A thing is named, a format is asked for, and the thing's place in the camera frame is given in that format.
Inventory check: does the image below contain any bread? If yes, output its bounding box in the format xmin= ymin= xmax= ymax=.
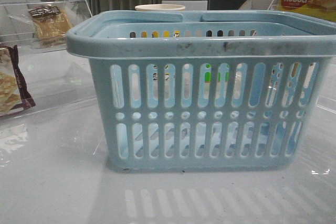
xmin=28 ymin=5 xmax=72 ymax=47

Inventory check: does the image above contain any light blue plastic basket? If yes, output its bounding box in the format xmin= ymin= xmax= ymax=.
xmin=66 ymin=10 xmax=335 ymax=171

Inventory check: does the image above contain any white paper cup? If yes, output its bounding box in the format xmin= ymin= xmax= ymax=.
xmin=135 ymin=4 xmax=185 ymax=12

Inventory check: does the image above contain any clear acrylic shelf left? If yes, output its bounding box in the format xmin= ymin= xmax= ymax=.
xmin=1 ymin=0 xmax=96 ymax=125

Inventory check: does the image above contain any clear acrylic stand right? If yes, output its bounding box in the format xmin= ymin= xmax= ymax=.
xmin=267 ymin=0 xmax=279 ymax=10

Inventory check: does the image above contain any brown cracker package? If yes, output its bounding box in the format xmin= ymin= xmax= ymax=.
xmin=1 ymin=46 xmax=36 ymax=118

